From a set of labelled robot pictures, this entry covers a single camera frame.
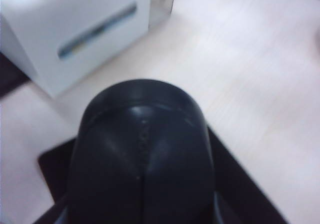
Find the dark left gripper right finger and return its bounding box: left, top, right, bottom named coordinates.
left=212, top=189, right=228, bottom=224

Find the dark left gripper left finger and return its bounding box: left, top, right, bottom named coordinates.
left=55, top=194, right=72, bottom=224

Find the white tissue box organizer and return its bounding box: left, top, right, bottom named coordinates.
left=0, top=0, right=178, bottom=98

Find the black computer mouse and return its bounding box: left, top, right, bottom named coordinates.
left=66, top=78, right=216, bottom=224

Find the black mouse pad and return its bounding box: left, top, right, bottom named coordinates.
left=37, top=127, right=288, bottom=224

